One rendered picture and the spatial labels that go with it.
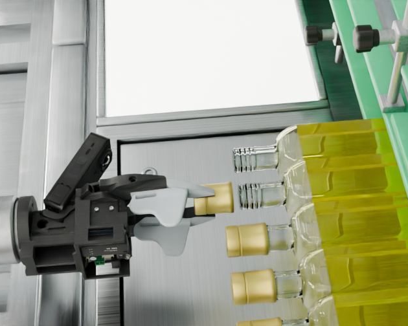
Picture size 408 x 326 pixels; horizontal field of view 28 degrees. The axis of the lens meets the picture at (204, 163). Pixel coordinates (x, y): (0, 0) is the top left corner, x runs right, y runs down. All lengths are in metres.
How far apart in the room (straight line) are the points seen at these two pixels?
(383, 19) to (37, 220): 0.51
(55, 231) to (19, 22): 0.62
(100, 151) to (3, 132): 0.34
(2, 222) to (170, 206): 0.18
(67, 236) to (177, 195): 0.12
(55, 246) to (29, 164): 0.31
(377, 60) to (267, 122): 0.21
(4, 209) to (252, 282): 0.27
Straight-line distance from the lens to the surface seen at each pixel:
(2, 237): 0.89
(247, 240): 0.87
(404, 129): 0.92
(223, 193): 0.90
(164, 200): 0.88
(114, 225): 0.86
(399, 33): 0.88
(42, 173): 1.17
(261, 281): 0.84
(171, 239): 0.92
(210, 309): 0.99
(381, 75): 1.01
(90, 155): 0.93
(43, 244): 0.88
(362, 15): 1.09
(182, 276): 1.01
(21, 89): 1.31
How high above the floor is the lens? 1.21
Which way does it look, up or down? 2 degrees down
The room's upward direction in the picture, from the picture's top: 95 degrees counter-clockwise
